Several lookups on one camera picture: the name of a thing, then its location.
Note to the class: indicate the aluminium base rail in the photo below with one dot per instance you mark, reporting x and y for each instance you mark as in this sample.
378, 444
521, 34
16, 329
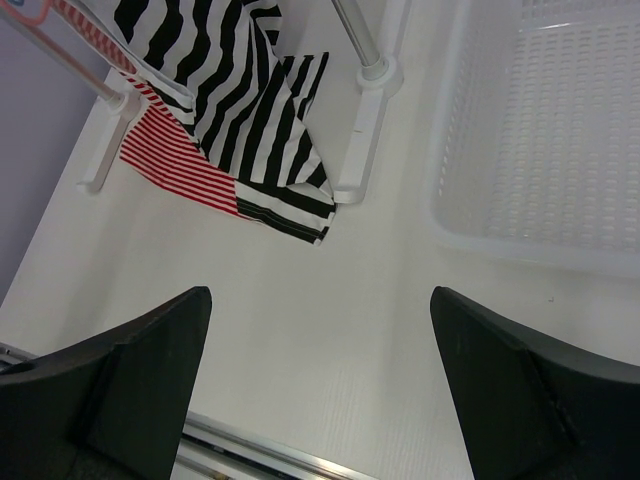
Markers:
214, 451

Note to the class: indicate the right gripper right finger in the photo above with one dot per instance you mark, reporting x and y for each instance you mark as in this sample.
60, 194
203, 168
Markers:
531, 406

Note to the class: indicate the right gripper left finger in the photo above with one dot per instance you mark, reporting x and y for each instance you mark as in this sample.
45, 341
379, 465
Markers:
110, 407

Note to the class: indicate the red white striped tank top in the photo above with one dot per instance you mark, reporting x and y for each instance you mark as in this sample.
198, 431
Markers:
157, 146

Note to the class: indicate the white perforated plastic basket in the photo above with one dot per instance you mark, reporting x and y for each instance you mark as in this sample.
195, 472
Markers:
534, 148

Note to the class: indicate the white and silver clothes rack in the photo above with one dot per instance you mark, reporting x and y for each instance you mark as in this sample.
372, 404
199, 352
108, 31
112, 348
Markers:
379, 78

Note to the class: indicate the pink wire hanger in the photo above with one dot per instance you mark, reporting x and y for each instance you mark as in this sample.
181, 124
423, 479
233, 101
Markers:
35, 12

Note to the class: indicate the black white striped tank top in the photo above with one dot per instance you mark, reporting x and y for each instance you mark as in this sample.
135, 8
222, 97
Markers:
215, 66

